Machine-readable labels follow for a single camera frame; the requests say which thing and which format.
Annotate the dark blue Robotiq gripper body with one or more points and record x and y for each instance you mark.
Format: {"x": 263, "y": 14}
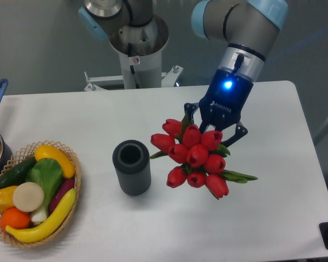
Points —
{"x": 224, "y": 100}

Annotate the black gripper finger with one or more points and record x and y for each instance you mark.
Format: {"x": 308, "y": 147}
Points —
{"x": 240, "y": 131}
{"x": 189, "y": 110}

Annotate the red tulip bouquet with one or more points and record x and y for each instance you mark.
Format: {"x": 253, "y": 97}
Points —
{"x": 200, "y": 157}

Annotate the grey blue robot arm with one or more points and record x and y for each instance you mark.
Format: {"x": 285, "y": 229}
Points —
{"x": 250, "y": 29}

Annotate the dark grey ribbed vase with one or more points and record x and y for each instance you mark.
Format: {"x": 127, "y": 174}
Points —
{"x": 132, "y": 165}

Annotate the purple sweet potato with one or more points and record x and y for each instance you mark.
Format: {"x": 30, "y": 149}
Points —
{"x": 63, "y": 189}

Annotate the yellow squash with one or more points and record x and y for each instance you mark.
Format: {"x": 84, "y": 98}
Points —
{"x": 48, "y": 151}

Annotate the green leafy bok choy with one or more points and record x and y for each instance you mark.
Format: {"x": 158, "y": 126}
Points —
{"x": 48, "y": 174}

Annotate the woven wicker basket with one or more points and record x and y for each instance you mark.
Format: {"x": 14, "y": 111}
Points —
{"x": 26, "y": 153}

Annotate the beige round radish slice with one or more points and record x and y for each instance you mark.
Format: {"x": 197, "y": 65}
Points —
{"x": 28, "y": 197}

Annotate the dark green cucumber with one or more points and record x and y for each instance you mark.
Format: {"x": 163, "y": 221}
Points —
{"x": 17, "y": 174}

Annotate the yellow banana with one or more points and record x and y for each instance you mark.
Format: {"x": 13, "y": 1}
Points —
{"x": 50, "y": 225}

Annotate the orange fruit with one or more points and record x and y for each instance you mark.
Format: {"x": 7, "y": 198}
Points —
{"x": 15, "y": 218}

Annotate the yellow bell pepper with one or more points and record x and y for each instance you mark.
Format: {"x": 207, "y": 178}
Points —
{"x": 6, "y": 198}

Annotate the white metal base frame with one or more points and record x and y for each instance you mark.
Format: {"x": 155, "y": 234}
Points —
{"x": 134, "y": 81}

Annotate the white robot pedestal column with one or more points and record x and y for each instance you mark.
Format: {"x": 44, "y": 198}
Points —
{"x": 140, "y": 48}

